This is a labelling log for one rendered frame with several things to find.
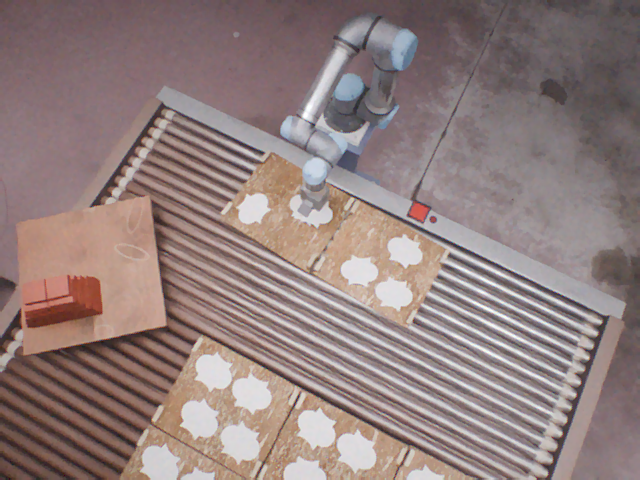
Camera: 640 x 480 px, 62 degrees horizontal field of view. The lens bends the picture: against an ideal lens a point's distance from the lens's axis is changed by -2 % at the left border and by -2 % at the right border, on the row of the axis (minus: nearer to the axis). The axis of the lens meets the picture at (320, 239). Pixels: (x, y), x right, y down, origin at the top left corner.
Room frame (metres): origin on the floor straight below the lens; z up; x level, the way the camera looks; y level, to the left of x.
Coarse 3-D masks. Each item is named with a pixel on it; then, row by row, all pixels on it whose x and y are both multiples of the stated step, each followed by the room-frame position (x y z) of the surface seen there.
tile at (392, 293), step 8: (392, 280) 0.48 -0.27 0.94; (376, 288) 0.45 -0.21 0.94; (384, 288) 0.45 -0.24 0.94; (392, 288) 0.45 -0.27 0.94; (400, 288) 0.45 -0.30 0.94; (384, 296) 0.42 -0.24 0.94; (392, 296) 0.42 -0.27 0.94; (400, 296) 0.42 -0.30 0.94; (408, 296) 0.42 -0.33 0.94; (384, 304) 0.39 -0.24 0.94; (392, 304) 0.39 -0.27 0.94; (400, 304) 0.39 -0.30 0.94
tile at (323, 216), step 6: (300, 204) 0.77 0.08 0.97; (312, 210) 0.74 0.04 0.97; (324, 210) 0.74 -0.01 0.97; (330, 210) 0.74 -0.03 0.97; (312, 216) 0.72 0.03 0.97; (318, 216) 0.72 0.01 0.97; (324, 216) 0.72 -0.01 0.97; (330, 216) 0.72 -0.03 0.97; (312, 222) 0.69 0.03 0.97; (318, 222) 0.69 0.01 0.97; (324, 222) 0.69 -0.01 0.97
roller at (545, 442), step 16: (160, 240) 0.62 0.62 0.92; (176, 256) 0.56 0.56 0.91; (192, 256) 0.56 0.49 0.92; (208, 272) 0.50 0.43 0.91; (224, 272) 0.50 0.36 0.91; (240, 288) 0.44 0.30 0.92; (256, 288) 0.44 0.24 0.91; (272, 304) 0.38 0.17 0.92; (288, 304) 0.38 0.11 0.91; (304, 320) 0.32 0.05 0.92; (320, 320) 0.33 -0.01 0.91; (336, 336) 0.27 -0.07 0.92; (368, 352) 0.21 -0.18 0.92; (400, 368) 0.16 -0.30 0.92; (432, 384) 0.10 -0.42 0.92; (464, 400) 0.05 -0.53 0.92; (496, 416) 0.00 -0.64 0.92; (528, 432) -0.05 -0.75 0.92; (544, 448) -0.11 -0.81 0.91
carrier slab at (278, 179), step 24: (264, 168) 0.93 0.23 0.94; (288, 168) 0.93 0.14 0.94; (240, 192) 0.82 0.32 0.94; (264, 192) 0.82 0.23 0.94; (288, 192) 0.83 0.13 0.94; (336, 192) 0.83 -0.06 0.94; (264, 216) 0.72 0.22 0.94; (288, 216) 0.73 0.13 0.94; (336, 216) 0.73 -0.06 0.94; (264, 240) 0.63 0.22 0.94; (288, 240) 0.63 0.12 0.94; (312, 240) 0.63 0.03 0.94
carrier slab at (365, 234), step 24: (360, 216) 0.73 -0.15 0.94; (384, 216) 0.74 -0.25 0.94; (336, 240) 0.63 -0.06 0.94; (360, 240) 0.64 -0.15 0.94; (384, 240) 0.64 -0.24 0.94; (432, 240) 0.64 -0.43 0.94; (336, 264) 0.54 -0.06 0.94; (384, 264) 0.54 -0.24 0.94; (408, 264) 0.55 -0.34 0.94; (432, 264) 0.55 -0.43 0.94; (336, 288) 0.45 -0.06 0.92; (360, 288) 0.45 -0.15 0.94; (408, 288) 0.45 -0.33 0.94; (384, 312) 0.36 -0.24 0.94; (408, 312) 0.36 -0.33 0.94
